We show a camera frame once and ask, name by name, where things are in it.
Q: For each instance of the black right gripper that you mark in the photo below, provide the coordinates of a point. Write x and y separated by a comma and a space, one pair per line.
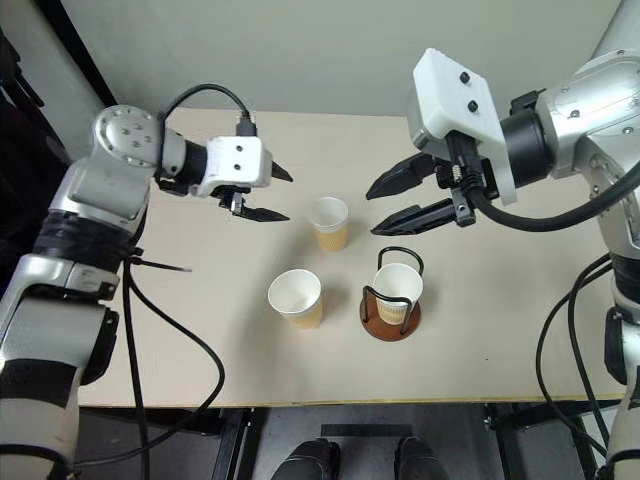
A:
462, 170

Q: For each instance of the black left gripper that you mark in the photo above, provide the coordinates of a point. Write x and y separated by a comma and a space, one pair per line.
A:
234, 196

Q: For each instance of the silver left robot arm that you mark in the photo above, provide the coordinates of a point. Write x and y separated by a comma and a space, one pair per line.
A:
100, 185

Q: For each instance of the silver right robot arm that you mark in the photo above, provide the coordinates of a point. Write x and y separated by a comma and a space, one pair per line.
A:
575, 130

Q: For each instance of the white and tan paper cup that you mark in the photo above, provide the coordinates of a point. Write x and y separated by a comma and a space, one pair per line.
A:
330, 222
397, 287
297, 300

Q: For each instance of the black zip tie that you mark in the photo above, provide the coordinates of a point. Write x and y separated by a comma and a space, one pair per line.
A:
165, 268

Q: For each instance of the black flat floor bar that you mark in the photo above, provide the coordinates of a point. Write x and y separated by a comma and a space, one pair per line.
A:
365, 430

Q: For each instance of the black metal table leg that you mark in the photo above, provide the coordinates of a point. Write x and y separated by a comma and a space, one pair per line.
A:
235, 442
500, 440

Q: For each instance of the dark bulky background object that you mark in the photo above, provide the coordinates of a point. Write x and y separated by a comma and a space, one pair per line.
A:
20, 165

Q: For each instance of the dark rounded shape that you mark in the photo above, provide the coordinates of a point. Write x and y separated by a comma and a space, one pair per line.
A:
416, 462
312, 462

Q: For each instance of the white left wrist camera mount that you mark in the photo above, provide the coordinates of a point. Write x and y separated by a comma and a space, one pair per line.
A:
235, 160

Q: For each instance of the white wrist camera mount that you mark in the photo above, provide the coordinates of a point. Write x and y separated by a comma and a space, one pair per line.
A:
450, 100
235, 160

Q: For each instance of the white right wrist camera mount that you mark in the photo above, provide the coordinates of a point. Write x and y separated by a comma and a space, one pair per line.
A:
450, 100

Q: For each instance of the black slanted wall strip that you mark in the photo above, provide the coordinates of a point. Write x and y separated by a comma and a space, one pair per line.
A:
75, 50

